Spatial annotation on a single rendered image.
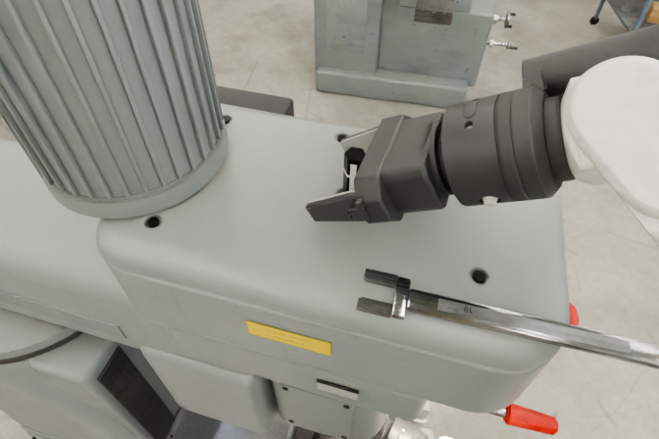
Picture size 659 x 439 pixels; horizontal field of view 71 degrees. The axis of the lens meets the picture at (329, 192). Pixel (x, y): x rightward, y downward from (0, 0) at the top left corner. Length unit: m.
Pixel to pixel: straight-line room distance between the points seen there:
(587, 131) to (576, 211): 3.03
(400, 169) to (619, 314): 2.65
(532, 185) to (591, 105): 0.07
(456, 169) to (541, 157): 0.06
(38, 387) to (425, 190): 0.78
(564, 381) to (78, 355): 2.23
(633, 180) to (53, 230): 0.65
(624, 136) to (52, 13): 0.38
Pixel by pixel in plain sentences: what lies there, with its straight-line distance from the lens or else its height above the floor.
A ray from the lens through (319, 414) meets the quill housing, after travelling 0.79.
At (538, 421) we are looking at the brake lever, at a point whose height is 1.71.
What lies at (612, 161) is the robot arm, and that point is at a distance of 0.33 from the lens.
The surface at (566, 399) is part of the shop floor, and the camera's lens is 2.62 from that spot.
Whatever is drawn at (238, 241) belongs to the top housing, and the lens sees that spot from 0.46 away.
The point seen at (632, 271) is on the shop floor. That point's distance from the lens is 3.20.
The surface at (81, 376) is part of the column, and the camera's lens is 0.87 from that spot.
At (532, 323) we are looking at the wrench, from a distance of 0.43.
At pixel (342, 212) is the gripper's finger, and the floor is 1.93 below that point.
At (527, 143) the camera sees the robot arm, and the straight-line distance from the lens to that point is 0.35.
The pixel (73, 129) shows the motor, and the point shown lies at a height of 2.01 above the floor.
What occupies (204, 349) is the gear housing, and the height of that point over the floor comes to 1.68.
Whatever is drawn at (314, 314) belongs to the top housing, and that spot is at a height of 1.87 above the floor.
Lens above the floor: 2.25
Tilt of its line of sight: 47 degrees down
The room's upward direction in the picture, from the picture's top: straight up
